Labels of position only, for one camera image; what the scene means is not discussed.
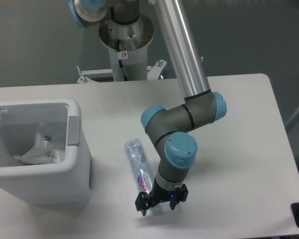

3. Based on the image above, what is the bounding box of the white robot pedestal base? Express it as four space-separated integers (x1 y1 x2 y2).
76 12 205 84

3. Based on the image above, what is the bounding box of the black cable on pedestal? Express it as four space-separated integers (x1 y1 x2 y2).
116 39 128 82

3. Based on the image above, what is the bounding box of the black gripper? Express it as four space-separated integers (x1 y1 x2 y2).
135 180 188 216

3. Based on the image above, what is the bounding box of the clear plastic water bottle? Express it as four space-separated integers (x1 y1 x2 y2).
124 138 154 194

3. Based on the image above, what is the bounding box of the white plastic trash can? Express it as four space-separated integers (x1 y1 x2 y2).
0 98 92 205

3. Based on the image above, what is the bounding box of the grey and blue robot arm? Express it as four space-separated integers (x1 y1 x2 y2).
68 0 227 215

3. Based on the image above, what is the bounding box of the clear plastic wrapper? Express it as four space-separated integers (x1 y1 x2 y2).
14 120 66 165

